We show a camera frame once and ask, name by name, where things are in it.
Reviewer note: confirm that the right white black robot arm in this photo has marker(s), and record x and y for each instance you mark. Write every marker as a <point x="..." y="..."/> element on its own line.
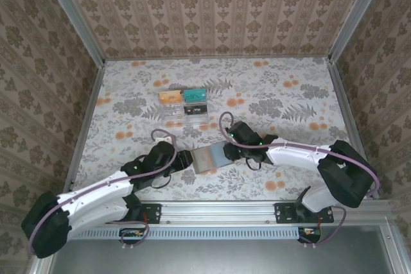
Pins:
<point x="346" y="174"/>

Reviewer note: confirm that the aluminium front rail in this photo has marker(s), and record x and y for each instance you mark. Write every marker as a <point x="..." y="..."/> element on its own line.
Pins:
<point x="218" y="211"/>

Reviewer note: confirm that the grey metal panel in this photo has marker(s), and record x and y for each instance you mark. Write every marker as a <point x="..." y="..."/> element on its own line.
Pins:
<point x="224" y="258"/>

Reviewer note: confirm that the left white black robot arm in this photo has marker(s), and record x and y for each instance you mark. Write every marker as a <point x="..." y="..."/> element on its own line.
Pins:
<point x="96" y="197"/>

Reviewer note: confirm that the teal card with print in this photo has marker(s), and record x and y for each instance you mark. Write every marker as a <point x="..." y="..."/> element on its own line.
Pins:
<point x="194" y="96"/>

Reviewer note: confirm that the clear acrylic card stand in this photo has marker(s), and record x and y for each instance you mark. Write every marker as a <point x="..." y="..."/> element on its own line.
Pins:
<point x="171" y="116"/>

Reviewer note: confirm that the black card with white print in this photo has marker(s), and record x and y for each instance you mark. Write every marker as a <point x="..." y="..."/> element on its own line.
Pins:
<point x="196" y="110"/>

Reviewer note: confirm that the aluminium frame post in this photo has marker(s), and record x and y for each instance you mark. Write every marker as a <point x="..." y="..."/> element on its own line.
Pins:
<point x="356" y="14"/>
<point x="77" y="17"/>

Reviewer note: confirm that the aluminium side rail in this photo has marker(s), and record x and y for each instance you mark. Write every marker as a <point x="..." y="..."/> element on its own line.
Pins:
<point x="83" y="126"/>
<point x="352" y="126"/>

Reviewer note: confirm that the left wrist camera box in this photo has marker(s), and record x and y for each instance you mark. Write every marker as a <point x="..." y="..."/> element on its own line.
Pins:
<point x="162" y="140"/>

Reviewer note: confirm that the beige leather card holder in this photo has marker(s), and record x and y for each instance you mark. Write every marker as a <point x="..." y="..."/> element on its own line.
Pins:
<point x="220" y="158"/>

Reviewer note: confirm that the orange card with print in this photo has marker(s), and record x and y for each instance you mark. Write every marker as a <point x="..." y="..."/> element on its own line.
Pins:
<point x="170" y="98"/>

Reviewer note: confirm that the floral patterned table cover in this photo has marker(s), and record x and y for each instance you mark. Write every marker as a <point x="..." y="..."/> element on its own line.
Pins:
<point x="241" y="75"/>

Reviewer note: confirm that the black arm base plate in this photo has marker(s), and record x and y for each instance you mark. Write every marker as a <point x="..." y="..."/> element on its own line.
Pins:
<point x="282" y="213"/>
<point x="154" y="213"/>

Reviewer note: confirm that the black connector block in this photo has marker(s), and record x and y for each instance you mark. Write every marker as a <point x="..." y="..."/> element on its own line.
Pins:
<point x="128" y="237"/>
<point x="313" y="237"/>

